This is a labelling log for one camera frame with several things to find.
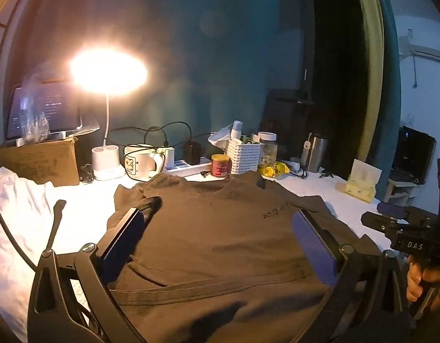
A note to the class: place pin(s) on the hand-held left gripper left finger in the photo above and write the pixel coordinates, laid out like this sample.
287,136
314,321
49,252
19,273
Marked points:
121,235

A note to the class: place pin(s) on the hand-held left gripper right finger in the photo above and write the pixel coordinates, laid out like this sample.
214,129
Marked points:
313,243

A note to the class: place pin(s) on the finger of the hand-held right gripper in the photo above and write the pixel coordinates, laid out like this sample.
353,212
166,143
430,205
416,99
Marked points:
393,210

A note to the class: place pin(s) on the brown t-shirt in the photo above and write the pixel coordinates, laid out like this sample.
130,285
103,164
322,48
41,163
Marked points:
220,239

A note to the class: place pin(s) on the person's right hand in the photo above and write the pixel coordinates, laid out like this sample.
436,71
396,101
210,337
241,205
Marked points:
415,278

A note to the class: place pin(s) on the pale yellow tissue pack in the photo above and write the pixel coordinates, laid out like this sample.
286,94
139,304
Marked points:
361,182

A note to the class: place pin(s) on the white textured tablecloth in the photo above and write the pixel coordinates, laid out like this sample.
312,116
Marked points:
87,200

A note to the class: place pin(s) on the black electronic box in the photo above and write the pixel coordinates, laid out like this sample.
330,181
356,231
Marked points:
413,153

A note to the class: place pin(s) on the white desk lamp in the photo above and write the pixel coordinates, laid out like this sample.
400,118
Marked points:
105,164

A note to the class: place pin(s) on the white cartoon mug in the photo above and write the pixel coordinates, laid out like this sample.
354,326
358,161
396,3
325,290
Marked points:
139,164

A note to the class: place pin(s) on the yellow snack packet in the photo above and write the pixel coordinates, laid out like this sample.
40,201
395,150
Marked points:
273,169

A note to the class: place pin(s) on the steel thermos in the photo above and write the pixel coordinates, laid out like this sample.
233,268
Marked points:
314,153

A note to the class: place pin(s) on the white charger plug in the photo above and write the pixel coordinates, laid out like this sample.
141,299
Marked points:
167,155

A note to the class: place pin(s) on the white power strip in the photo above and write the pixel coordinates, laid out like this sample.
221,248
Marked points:
186,168

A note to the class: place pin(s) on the clear jar with white lid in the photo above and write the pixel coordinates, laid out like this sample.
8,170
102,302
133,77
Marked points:
268,148

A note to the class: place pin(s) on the black charger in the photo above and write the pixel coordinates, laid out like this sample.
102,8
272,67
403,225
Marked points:
192,153

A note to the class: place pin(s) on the white garment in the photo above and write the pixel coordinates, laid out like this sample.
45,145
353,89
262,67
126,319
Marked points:
12,221

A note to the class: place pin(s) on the white perforated basket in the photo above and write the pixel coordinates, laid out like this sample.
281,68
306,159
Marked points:
243,157

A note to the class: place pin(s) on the cardboard box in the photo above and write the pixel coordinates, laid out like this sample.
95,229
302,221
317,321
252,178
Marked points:
37,160

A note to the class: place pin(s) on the red can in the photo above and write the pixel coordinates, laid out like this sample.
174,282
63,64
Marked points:
220,167

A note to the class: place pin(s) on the dark cabinet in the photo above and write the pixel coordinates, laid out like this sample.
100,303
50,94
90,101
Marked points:
284,125

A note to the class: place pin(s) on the small white bottle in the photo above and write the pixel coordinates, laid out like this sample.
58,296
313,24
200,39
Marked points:
236,128

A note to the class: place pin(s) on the white tissue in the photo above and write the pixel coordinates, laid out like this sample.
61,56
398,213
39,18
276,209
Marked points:
220,136

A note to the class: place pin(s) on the laptop screen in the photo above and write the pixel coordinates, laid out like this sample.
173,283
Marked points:
59,110

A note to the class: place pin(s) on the clear plastic bag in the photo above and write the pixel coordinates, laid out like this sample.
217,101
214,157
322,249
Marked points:
34,121

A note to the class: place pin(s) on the white air conditioner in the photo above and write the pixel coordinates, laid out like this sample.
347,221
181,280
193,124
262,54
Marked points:
425,44

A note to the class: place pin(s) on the teal curtain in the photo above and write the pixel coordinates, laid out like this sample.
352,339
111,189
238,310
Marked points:
205,60

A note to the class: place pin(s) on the olive door frame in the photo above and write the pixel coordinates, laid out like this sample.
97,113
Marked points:
372,60

